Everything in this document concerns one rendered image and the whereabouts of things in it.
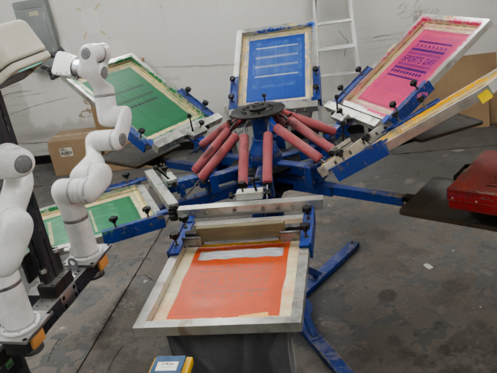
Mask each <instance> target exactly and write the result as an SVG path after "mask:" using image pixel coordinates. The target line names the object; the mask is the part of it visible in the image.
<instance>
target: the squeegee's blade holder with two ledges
mask: <svg viewBox="0 0 497 373"><path fill-rule="evenodd" d="M278 240H279V237H273V238H251V239H239V240H227V241H205V242H204V245H213V244H225V243H248V242H260V241H278Z"/></svg>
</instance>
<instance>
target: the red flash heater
mask: <svg viewBox="0 0 497 373"><path fill-rule="evenodd" d="M447 199H448V200H449V208H451V209H460V210H464V211H469V212H478V213H483V214H488V215H497V151H495V150H487V149H485V150H484V151H483V152H482V153H481V154H480V155H479V157H478V158H477V159H476V160H475V161H474V162H473V163H472V164H471V165H470V166H469V167H468V168H466V170H465V171H464V172H463V173H462V174H461V175H460V176H459V177H458V178H457V179H456V180H455V181H454V182H453V183H452V184H451V185H450V186H449V187H448V188H447Z"/></svg>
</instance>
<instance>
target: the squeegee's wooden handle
mask: <svg viewBox="0 0 497 373"><path fill-rule="evenodd" d="M280 231H286V229H285V221H284V220H281V221H260V222H249V223H238V224H218V225H207V226H197V227H196V234H197V237H201V239H202V242H203V243H204V242H205V241H227V240H239V239H251V238H273V237H279V239H281V237H280Z"/></svg>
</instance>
